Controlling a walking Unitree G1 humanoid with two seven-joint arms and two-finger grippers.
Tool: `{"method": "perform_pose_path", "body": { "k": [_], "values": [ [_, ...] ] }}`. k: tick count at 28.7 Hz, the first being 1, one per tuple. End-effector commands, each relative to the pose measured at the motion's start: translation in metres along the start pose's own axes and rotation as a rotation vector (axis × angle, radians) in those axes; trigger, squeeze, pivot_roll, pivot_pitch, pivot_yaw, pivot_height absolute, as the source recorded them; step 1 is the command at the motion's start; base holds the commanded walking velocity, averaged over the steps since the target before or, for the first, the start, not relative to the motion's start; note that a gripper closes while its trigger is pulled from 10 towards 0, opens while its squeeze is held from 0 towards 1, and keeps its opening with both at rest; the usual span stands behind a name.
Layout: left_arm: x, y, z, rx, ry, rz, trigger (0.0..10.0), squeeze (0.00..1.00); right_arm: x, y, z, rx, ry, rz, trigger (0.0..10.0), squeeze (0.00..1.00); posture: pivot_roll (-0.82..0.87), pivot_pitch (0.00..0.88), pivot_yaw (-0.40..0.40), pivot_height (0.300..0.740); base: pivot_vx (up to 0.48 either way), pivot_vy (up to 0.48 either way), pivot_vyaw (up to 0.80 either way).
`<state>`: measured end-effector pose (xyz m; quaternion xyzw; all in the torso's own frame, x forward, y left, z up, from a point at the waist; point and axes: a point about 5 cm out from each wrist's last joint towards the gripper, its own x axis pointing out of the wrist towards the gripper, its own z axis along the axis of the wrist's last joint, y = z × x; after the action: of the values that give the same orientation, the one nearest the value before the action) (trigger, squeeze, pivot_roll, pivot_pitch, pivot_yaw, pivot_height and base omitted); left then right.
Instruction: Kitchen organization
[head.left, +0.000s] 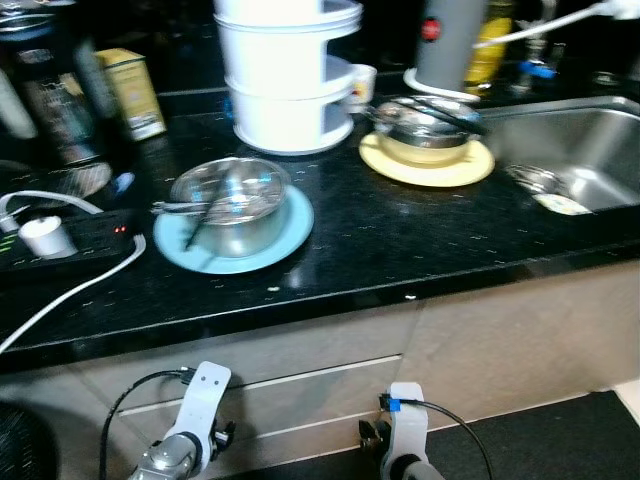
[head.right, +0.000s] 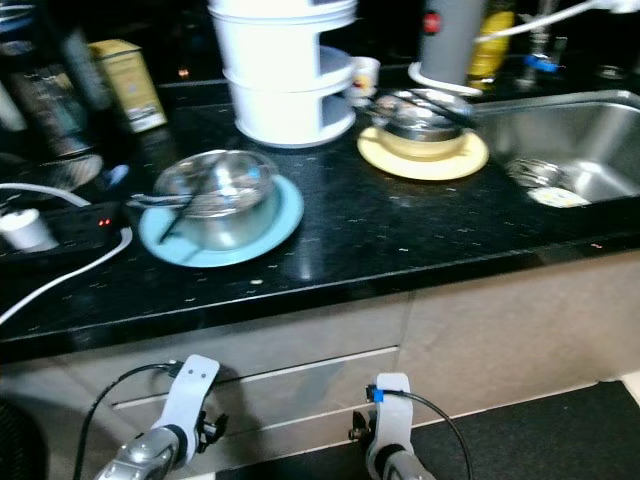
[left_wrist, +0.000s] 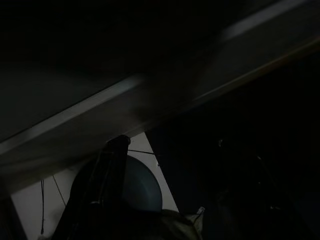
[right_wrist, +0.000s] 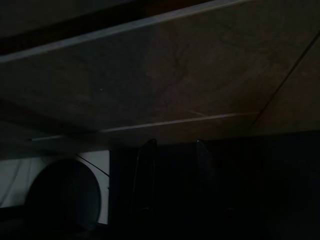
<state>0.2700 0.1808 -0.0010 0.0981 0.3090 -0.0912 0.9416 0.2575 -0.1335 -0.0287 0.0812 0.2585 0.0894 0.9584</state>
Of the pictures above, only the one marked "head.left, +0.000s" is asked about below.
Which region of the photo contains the beige drawer front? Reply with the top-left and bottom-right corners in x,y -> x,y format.
118,358 -> 405,446
70,305 -> 419,411
225,405 -> 396,471

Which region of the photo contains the black floor mat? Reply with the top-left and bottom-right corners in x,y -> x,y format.
215,390 -> 640,480

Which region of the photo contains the beige cabinet door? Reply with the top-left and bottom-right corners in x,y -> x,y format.
398,262 -> 640,426

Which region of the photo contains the black fan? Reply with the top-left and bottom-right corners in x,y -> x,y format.
0,400 -> 59,480

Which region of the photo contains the deep steel bowl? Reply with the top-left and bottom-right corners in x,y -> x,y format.
169,156 -> 294,259

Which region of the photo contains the blue plate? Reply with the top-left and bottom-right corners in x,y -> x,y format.
152,184 -> 316,276

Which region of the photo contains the black power strip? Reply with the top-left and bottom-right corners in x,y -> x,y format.
0,207 -> 141,281

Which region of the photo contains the white plug adapter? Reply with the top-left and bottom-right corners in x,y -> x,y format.
18,214 -> 79,260

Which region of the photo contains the yellow plate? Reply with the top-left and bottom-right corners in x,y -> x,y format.
358,130 -> 497,189

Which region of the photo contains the floral print plate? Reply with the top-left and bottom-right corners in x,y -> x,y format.
533,192 -> 594,217

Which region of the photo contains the clear glass jar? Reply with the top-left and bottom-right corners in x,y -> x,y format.
508,163 -> 571,198

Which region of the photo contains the wide steel bowl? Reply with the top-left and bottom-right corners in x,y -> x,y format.
370,96 -> 488,151

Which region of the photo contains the black chopstick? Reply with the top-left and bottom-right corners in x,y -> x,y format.
385,96 -> 481,129
395,95 -> 491,133

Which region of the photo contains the white printed mug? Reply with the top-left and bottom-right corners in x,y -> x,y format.
345,64 -> 379,114

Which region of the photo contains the white tiered storage rack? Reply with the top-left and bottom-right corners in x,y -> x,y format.
214,0 -> 364,157

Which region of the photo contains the yellow tea box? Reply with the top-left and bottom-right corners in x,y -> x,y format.
96,47 -> 168,142

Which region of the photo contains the black coffee machine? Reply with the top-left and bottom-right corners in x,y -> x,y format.
0,0 -> 123,201

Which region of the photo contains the stainless steel sink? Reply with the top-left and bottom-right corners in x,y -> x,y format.
478,96 -> 640,217

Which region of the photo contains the yellow oil bottle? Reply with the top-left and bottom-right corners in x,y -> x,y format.
463,0 -> 517,93

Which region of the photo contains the steel tap with blue clip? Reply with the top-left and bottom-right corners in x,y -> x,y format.
515,0 -> 561,98

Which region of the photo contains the grey water filter canister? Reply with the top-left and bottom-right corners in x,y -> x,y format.
403,0 -> 488,103

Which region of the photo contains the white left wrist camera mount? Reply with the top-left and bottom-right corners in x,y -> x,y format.
172,362 -> 233,471

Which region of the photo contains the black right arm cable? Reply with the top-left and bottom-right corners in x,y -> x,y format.
380,395 -> 494,480

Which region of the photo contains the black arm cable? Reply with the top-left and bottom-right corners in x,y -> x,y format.
99,368 -> 196,480
380,395 -> 494,480

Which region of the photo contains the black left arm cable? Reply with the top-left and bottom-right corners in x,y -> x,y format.
99,368 -> 196,480

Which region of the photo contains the thick white power cable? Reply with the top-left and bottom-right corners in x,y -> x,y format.
0,234 -> 149,354

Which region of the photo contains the thin white charger cable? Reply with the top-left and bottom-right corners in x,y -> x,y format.
0,189 -> 106,233

